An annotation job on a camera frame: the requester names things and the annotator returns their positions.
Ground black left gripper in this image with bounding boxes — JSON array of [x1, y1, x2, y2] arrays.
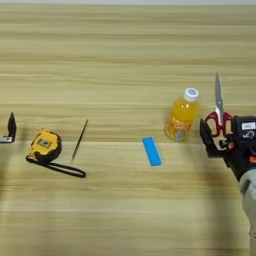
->
[[0, 112, 18, 144]]

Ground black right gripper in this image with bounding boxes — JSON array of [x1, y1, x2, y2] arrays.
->
[[199, 118, 256, 183]]

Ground orange juice bottle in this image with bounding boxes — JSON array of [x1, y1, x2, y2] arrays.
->
[[164, 87, 201, 143]]

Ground red handled scissors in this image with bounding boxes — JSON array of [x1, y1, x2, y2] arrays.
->
[[203, 72, 234, 138]]

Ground blue rectangular block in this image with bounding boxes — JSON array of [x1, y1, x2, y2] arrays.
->
[[142, 136, 163, 167]]

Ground yellow black tape measure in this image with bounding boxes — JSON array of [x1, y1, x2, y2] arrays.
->
[[25, 128, 87, 179]]

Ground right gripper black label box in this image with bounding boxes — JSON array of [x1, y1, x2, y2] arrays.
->
[[232, 115, 256, 148]]

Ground thin black stick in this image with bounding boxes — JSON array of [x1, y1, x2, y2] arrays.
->
[[70, 119, 89, 162]]

